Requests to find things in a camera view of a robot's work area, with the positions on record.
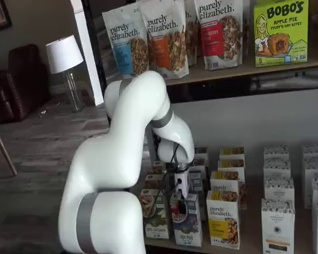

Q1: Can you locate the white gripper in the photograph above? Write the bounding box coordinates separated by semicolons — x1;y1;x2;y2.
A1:
172;170;191;215

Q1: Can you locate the white shade table lamp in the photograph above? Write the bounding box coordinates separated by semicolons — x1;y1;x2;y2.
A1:
46;35;85;112

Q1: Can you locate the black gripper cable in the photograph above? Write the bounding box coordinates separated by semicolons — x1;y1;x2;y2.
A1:
161;171;182;210

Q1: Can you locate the blue label granola pouch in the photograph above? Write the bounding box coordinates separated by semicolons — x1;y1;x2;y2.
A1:
102;6;151;78

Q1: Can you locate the yellow purely elizabeth box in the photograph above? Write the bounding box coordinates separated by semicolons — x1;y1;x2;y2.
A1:
219;147;245;161
210;171;248;210
217;159;246;175
206;190;241;250

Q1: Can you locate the blue and white cereal box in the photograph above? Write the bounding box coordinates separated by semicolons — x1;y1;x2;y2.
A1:
195;147;209;161
189;158;207;180
189;178;204;195
172;193;204;248

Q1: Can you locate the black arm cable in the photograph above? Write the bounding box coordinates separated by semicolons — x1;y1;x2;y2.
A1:
153;132;181;170

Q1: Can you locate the red label granola pouch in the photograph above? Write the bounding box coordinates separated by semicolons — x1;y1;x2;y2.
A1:
195;0;244;71

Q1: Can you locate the orange label granola pouch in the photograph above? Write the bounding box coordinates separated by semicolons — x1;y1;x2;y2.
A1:
139;0;190;80

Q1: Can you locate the green Bobo's oat bites box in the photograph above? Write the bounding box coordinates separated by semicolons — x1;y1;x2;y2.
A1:
253;0;309;68

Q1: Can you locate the dark brown leather armchair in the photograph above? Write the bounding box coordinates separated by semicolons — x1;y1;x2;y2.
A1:
0;44;52;124

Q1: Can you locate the white granola pouch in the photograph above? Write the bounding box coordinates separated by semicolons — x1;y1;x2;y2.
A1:
184;0;202;67

